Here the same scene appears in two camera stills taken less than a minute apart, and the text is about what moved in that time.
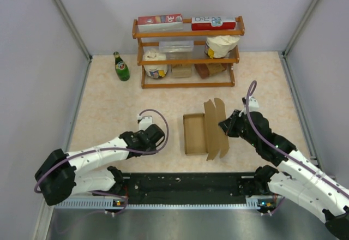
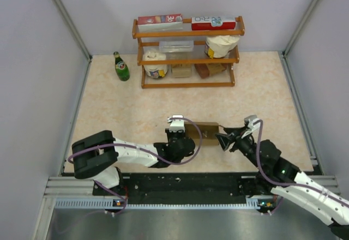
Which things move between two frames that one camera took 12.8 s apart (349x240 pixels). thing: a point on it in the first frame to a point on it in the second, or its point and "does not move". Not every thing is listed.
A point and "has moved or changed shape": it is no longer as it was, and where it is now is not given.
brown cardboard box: x=203 y=134 has moved or changed shape
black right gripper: x=228 y=125 to x=225 y=140
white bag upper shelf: x=217 y=46 does not move
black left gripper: x=153 y=148 to x=169 y=133
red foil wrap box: x=165 y=22 does not move
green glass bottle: x=121 y=69 does not move
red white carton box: x=204 y=23 does not move
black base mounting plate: x=184 y=189 does not move
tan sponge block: x=181 y=71 does not move
